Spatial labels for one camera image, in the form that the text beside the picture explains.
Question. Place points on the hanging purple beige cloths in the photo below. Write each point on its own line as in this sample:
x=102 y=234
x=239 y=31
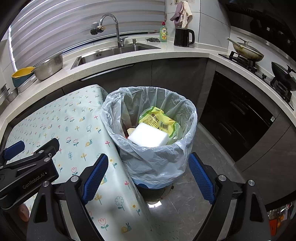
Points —
x=183 y=15

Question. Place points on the red plastic bag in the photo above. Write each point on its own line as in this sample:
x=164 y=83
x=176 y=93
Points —
x=126 y=133

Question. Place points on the large steel colander bowl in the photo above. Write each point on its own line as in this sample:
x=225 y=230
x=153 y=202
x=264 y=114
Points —
x=48 y=67

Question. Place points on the black frying pan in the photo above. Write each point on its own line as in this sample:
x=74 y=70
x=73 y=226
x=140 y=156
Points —
x=283 y=75

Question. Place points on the stainless steel sink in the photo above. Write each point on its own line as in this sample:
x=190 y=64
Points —
x=111 y=51

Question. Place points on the green dish soap bottle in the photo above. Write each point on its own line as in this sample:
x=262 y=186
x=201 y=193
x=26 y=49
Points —
x=163 y=33

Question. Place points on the person's left hand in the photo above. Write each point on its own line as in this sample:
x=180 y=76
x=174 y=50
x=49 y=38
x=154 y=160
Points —
x=23 y=212

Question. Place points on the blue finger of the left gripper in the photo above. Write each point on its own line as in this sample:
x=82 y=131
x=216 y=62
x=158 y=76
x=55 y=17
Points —
x=12 y=151

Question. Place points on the black range hood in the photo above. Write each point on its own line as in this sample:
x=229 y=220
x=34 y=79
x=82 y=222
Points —
x=273 y=21

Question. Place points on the wok with glass lid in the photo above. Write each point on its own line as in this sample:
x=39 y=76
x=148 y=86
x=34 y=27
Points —
x=246 y=50

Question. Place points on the yellow green snack bag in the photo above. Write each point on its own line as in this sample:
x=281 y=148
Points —
x=157 y=118

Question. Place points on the small steel bowl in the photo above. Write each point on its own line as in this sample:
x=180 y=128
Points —
x=14 y=93

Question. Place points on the black gas stove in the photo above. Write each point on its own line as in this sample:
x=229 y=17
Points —
x=281 y=89

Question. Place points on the stacked steel steamer pots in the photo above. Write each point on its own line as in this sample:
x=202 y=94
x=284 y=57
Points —
x=4 y=94

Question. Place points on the black electric kettle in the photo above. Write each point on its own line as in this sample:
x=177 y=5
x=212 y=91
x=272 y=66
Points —
x=184 y=37

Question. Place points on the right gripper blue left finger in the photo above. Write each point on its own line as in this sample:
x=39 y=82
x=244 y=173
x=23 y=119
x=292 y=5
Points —
x=92 y=177

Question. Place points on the white melamine sponge block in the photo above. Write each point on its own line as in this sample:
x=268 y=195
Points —
x=148 y=136

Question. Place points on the floral light blue tablecloth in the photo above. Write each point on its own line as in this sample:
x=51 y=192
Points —
x=117 y=209

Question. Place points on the dark sink scrubber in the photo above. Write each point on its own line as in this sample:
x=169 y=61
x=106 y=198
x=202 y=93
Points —
x=153 y=40

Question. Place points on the grey striped window blind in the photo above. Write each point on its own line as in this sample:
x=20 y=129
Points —
x=44 y=28

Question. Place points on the trash bin with plastic liner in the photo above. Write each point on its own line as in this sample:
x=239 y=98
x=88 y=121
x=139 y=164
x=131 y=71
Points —
x=153 y=170

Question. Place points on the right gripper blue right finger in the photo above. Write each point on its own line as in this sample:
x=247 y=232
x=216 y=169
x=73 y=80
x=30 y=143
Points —
x=201 y=177

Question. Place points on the beige paper pouch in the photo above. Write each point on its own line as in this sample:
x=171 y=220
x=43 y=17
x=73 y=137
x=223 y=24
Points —
x=130 y=131

